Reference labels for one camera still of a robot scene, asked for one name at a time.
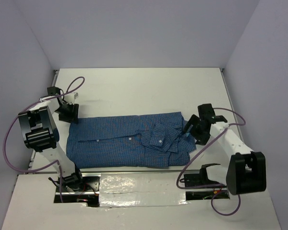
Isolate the silver tape covered panel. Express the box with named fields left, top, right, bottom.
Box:
left=99, top=172, right=187, bottom=207

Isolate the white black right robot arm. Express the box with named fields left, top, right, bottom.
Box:
left=177, top=103, right=266, bottom=196

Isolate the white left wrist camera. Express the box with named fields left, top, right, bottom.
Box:
left=64, top=92, right=78, bottom=104

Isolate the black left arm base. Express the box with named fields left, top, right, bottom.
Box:
left=54, top=174, right=100, bottom=207

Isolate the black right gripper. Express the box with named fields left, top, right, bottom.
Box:
left=182, top=114, right=211, bottom=146

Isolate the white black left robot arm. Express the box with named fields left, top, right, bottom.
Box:
left=18, top=86, right=84, bottom=191

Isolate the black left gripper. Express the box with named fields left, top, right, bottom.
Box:
left=54, top=102, right=79, bottom=124

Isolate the aluminium table edge rail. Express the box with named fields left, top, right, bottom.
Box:
left=223, top=68, right=258, bottom=150

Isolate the blue plaid long sleeve shirt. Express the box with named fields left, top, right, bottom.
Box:
left=66, top=112, right=196, bottom=169

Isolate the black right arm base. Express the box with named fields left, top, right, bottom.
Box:
left=180, top=173, right=229, bottom=201

